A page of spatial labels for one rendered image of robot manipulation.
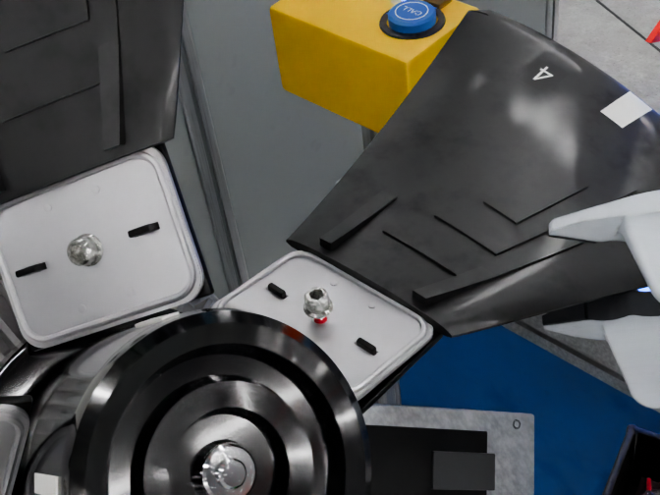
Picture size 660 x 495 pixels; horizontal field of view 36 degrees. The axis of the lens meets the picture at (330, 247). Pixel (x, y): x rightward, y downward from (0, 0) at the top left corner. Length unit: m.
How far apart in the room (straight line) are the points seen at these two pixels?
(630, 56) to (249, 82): 1.52
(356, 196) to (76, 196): 0.16
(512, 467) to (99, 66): 0.36
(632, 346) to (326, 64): 0.47
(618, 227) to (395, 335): 0.11
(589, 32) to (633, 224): 2.42
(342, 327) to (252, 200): 1.08
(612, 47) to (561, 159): 2.25
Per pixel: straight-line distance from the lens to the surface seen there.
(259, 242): 1.58
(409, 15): 0.86
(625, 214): 0.45
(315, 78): 0.92
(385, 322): 0.46
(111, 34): 0.41
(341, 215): 0.51
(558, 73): 0.62
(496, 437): 0.63
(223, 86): 1.40
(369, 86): 0.87
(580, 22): 2.91
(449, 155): 0.55
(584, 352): 0.95
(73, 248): 0.42
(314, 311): 0.45
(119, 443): 0.36
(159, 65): 0.41
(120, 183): 0.42
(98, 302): 0.43
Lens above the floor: 1.53
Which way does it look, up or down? 43 degrees down
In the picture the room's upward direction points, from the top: 9 degrees counter-clockwise
